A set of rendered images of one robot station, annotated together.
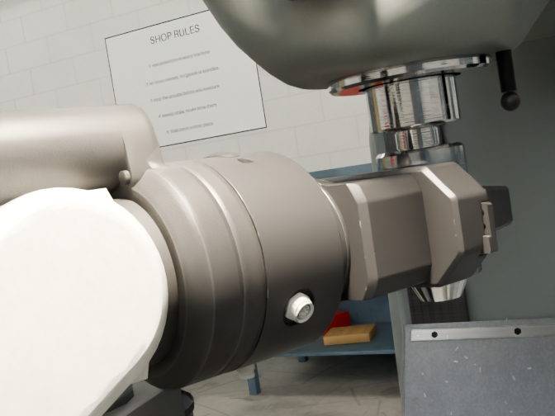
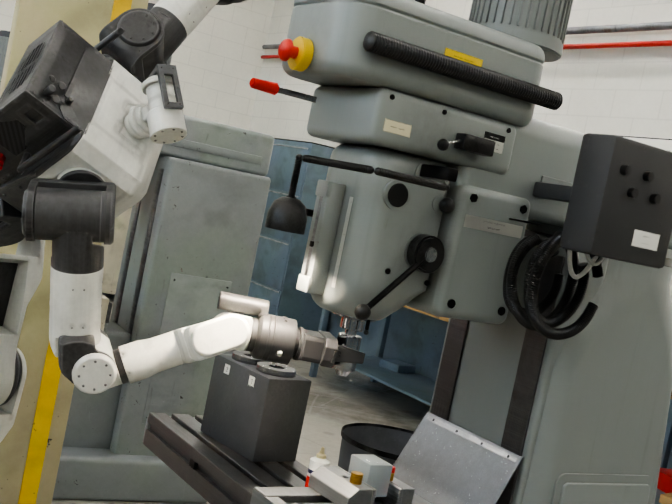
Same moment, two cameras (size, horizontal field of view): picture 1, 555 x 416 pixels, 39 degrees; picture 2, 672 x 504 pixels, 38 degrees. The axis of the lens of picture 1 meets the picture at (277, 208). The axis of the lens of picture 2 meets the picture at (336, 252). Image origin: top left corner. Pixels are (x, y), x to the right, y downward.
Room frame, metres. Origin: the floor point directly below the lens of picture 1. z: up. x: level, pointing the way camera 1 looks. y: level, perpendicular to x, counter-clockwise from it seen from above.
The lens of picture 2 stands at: (-1.24, -0.93, 1.52)
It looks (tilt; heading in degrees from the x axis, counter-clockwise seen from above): 3 degrees down; 29
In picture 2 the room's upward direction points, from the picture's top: 12 degrees clockwise
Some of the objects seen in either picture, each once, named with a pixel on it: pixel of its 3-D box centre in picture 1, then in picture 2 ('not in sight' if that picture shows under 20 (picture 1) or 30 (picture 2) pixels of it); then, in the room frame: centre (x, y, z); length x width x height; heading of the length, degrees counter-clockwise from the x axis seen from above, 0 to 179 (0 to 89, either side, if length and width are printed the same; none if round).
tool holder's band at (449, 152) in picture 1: (420, 157); (349, 337); (0.42, -0.08, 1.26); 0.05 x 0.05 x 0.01
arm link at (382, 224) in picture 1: (304, 248); (300, 345); (0.36, -0.01, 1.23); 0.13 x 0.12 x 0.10; 40
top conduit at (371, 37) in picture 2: not in sight; (468, 73); (0.38, -0.22, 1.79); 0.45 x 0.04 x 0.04; 152
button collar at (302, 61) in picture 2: not in sight; (300, 54); (0.22, 0.03, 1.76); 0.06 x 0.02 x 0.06; 62
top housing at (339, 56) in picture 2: not in sight; (413, 60); (0.43, -0.09, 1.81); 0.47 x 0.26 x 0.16; 152
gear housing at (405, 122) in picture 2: not in sight; (411, 130); (0.46, -0.10, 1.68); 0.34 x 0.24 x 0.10; 152
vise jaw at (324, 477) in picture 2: not in sight; (341, 487); (0.30, -0.19, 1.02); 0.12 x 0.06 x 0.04; 64
